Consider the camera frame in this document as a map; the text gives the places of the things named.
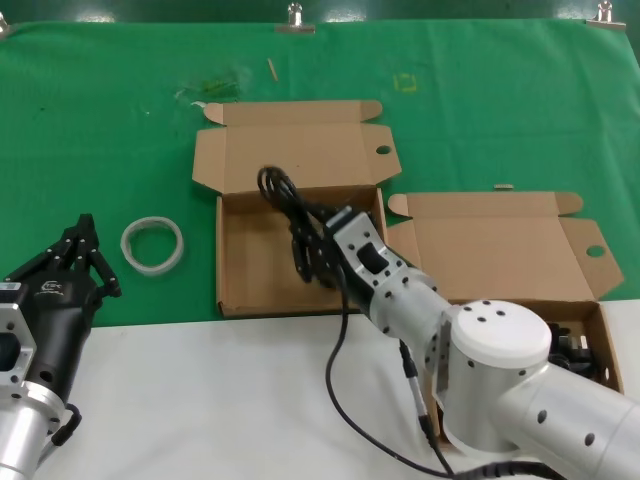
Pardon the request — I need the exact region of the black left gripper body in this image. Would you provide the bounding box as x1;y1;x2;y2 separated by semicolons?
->
19;264;102;402

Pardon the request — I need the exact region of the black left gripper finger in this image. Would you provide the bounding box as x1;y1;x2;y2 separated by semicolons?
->
74;219;124;307
3;213;96;282

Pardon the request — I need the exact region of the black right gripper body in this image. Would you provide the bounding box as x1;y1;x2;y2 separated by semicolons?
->
312;233;352;302

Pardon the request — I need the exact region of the black power cord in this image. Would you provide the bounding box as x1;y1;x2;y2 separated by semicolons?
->
256;164;351;291

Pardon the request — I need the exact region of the open cardboard box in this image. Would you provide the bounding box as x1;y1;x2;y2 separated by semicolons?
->
385;191;626;444
192;99;403;320

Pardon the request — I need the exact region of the black power adapter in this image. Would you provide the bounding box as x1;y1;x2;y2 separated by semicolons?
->
548;323;609;381

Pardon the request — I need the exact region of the clear tape roll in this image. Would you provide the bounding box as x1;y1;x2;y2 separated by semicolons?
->
121;215;185;277

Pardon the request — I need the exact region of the green table cloth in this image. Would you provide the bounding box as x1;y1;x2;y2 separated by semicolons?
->
0;18;640;334

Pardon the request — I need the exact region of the silver binder clip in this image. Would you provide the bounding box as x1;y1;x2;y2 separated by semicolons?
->
585;0;627;30
274;2;317;35

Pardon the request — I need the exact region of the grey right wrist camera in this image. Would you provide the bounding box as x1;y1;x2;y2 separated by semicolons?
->
324;205;357;234

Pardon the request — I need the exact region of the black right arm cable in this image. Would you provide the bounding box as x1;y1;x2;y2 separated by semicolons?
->
325;272;456;476

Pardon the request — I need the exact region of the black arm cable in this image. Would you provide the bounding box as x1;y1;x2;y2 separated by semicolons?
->
51;402;82;447
325;272;456;476

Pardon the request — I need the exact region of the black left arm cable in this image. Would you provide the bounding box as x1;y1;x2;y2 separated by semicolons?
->
51;402;82;447

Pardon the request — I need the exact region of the metal plug cable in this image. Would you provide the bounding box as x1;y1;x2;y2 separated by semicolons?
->
398;342;454;474

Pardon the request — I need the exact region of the black coiled cable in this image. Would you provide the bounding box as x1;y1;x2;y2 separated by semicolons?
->
452;460;556;480

